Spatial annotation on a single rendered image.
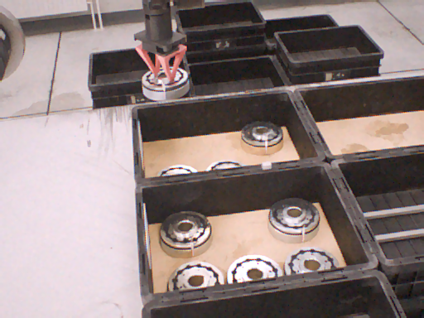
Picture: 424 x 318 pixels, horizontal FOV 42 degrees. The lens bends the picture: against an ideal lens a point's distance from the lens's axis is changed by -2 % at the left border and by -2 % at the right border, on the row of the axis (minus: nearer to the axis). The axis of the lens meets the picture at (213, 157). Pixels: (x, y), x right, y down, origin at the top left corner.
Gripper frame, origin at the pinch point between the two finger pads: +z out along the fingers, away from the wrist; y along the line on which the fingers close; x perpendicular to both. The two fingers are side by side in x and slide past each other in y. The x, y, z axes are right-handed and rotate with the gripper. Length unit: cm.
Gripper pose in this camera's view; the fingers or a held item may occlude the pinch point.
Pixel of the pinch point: (163, 74)
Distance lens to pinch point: 124.9
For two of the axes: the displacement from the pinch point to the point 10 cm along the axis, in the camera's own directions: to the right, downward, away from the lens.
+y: -7.3, -3.6, 5.8
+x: -6.8, 4.5, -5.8
